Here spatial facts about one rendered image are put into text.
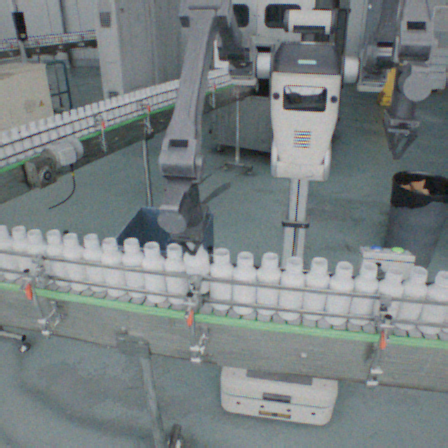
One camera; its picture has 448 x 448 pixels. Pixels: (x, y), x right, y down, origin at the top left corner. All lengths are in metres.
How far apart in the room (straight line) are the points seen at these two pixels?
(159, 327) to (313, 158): 0.77
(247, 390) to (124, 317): 0.87
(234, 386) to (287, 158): 1.01
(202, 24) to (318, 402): 1.53
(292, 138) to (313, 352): 0.73
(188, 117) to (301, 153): 0.71
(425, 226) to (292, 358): 2.00
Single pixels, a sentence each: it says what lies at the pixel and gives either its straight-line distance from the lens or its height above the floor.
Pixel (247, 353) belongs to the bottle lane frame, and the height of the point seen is 0.89.
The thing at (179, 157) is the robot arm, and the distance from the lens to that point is 0.78.
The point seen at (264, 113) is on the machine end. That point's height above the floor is 0.58.
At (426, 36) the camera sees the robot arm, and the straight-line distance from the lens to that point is 0.97.
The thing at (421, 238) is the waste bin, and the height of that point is 0.30.
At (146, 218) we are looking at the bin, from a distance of 1.74.
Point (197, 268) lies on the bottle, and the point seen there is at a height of 1.14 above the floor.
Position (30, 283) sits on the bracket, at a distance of 1.15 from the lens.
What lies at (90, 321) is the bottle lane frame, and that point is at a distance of 1.22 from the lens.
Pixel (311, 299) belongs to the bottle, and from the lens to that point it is 1.01.
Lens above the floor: 1.71
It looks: 30 degrees down
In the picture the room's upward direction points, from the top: 1 degrees counter-clockwise
